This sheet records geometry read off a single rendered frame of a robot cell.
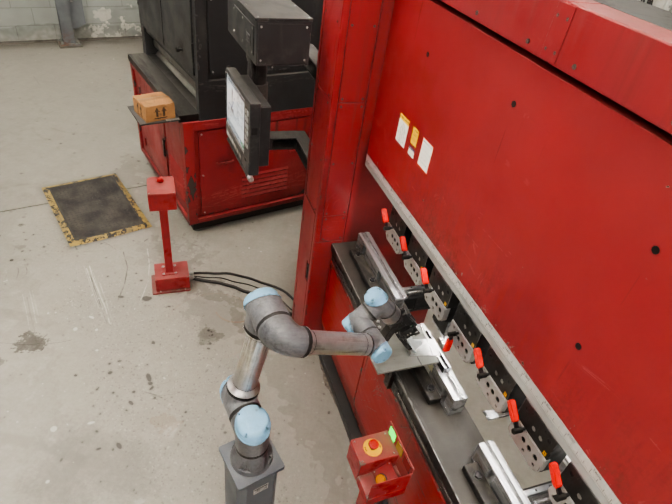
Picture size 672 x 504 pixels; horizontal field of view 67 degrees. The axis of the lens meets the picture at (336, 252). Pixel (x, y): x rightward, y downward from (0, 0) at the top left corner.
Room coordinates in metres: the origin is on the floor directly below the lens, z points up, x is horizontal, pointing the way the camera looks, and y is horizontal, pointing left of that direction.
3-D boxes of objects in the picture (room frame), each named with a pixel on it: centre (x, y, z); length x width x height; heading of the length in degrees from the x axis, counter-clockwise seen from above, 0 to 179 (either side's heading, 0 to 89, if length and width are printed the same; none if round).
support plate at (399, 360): (1.37, -0.31, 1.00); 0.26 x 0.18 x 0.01; 114
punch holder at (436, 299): (1.45, -0.43, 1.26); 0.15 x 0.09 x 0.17; 24
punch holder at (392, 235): (1.82, -0.27, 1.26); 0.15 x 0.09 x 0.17; 24
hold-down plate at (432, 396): (1.37, -0.41, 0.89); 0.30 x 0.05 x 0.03; 24
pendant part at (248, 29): (2.39, 0.47, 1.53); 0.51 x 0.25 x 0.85; 29
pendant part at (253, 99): (2.31, 0.53, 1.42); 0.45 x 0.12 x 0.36; 29
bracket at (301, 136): (2.51, 0.32, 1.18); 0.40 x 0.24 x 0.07; 24
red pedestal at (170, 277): (2.55, 1.11, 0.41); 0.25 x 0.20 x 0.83; 114
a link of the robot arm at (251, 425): (0.96, 0.19, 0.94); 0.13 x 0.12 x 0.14; 32
